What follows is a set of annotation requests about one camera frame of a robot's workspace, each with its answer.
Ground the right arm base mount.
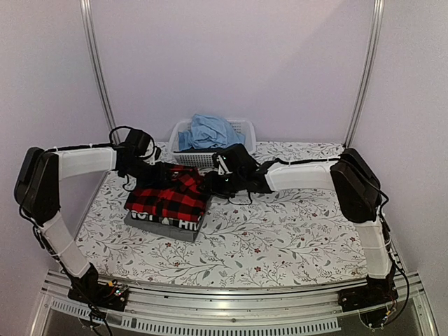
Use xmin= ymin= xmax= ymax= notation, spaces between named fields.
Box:
xmin=337 ymin=276 xmax=398 ymax=329

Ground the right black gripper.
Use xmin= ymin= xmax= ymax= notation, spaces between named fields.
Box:
xmin=197 ymin=169 xmax=245 ymax=199

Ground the left aluminium post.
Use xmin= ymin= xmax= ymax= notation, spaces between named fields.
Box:
xmin=79 ymin=0 xmax=116 ymax=130

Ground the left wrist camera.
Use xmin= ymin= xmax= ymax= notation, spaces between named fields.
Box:
xmin=122 ymin=129 xmax=162 ymax=165

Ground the right aluminium post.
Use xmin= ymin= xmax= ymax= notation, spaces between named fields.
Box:
xmin=344 ymin=0 xmax=385 ymax=147

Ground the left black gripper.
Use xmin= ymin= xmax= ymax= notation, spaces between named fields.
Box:
xmin=124 ymin=158 xmax=173 ymax=190

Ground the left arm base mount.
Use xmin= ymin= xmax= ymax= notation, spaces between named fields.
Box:
xmin=67 ymin=265 xmax=129 ymax=312

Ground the white plastic basket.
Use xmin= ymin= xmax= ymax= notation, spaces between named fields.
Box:
xmin=167 ymin=118 xmax=257 ymax=168

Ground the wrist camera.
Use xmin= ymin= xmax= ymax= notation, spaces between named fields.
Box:
xmin=122 ymin=129 xmax=162 ymax=165
xmin=212 ymin=143 xmax=258 ymax=175

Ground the grey shirt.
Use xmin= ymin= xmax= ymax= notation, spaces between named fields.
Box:
xmin=124 ymin=213 xmax=199 ymax=242

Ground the red black plaid shirt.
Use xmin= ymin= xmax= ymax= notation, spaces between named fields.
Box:
xmin=124 ymin=162 xmax=210 ymax=222

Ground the floral tablecloth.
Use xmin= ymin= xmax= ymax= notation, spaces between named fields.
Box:
xmin=62 ymin=141 xmax=398 ymax=288

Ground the blue shirt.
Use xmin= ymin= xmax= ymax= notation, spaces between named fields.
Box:
xmin=178 ymin=113 xmax=246 ymax=151

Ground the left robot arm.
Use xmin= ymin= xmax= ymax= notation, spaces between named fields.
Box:
xmin=14 ymin=143 xmax=162 ymax=279

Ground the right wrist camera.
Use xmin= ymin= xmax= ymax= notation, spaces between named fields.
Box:
xmin=212 ymin=143 xmax=258 ymax=175

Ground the black white plaid shirt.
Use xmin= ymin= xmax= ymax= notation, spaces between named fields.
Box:
xmin=125 ymin=211 xmax=203 ymax=232

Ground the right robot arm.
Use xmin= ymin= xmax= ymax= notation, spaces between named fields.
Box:
xmin=204 ymin=145 xmax=394 ymax=305

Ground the aluminium post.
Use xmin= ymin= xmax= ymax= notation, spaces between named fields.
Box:
xmin=79 ymin=0 xmax=116 ymax=130
xmin=344 ymin=0 xmax=385 ymax=147

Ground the aluminium front rail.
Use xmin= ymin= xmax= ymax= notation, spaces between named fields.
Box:
xmin=30 ymin=271 xmax=440 ymax=335

